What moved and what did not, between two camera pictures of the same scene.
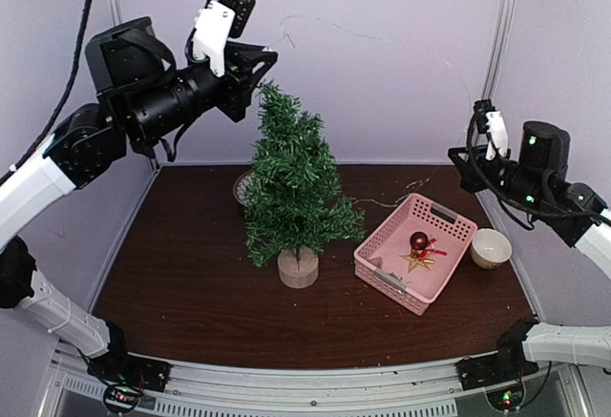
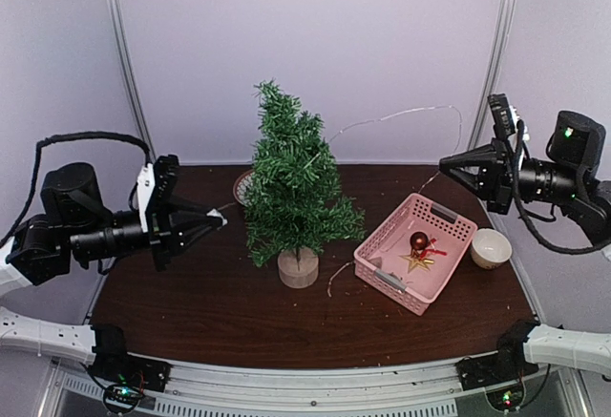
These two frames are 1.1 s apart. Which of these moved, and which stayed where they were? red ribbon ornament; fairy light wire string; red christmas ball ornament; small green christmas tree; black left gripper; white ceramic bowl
Moved: black left gripper; fairy light wire string
Stayed: white ceramic bowl; red christmas ball ornament; small green christmas tree; red ribbon ornament
